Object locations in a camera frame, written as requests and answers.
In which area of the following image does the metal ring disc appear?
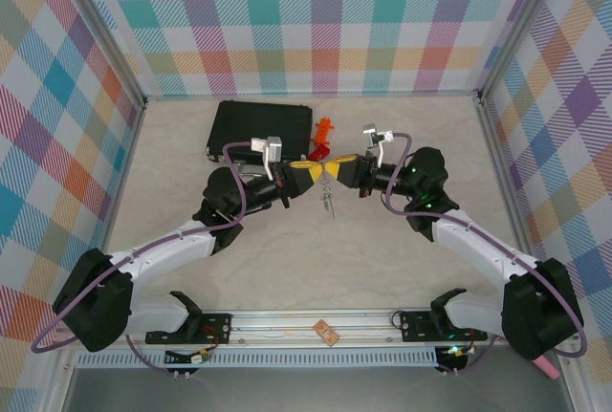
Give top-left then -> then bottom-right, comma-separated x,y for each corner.
320,177 -> 336,220

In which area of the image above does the orange spiky plastic toy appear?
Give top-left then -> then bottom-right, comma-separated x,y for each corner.
313,117 -> 336,145

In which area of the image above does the black ribbed carry case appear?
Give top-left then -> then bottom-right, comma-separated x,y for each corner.
205,99 -> 316,182

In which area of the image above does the small wooden mousetrap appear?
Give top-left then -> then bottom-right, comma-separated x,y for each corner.
313,318 -> 341,349

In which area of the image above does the small connector board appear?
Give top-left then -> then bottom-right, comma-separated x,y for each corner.
164,347 -> 214,369
435,343 -> 474,376

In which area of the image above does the pink cylinder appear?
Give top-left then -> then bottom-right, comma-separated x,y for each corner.
531,357 -> 559,379

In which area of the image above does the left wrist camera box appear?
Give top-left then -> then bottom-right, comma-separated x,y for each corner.
250,135 -> 284,182

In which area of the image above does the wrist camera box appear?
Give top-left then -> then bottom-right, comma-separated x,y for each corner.
361,122 -> 396,169
250,135 -> 284,182

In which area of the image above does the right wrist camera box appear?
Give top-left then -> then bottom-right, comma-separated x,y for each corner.
361,122 -> 396,169

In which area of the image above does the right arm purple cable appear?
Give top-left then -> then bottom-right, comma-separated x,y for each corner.
384,132 -> 588,378

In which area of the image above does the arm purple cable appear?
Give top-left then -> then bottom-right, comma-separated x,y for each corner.
384,132 -> 588,378
30,141 -> 254,378

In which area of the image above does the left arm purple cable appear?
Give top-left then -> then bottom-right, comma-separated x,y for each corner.
30,141 -> 254,378

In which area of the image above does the aluminium frame back bar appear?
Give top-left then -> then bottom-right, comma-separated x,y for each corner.
144,90 -> 481,100

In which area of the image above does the aluminium frame side bar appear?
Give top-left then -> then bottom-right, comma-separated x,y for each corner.
477,96 -> 549,307
85,98 -> 147,312

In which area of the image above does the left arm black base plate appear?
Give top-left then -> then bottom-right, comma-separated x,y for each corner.
144,312 -> 234,346

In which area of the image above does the aluminium mounting rail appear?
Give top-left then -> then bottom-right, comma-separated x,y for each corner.
50,306 -> 579,351

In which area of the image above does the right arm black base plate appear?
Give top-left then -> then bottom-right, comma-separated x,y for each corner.
398,309 -> 489,344

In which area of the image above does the white slotted cable duct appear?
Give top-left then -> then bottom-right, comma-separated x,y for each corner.
76,349 -> 439,369

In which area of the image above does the aluminium frame post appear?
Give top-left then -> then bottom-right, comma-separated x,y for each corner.
56,0 -> 147,110
475,0 -> 568,102

